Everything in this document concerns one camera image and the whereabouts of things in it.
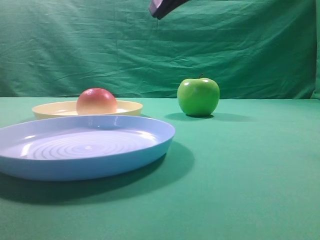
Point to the dark blue left gripper finger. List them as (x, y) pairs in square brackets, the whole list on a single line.
[(161, 8)]

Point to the yellow plastic plate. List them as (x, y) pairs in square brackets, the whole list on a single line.
[(68, 108)]

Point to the blue plastic plate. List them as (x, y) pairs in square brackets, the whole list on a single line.
[(76, 148)]

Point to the green apple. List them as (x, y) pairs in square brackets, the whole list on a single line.
[(198, 97)]

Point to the green backdrop cloth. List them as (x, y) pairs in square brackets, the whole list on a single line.
[(253, 49)]

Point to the green tablecloth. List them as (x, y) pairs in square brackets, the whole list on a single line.
[(249, 172)]

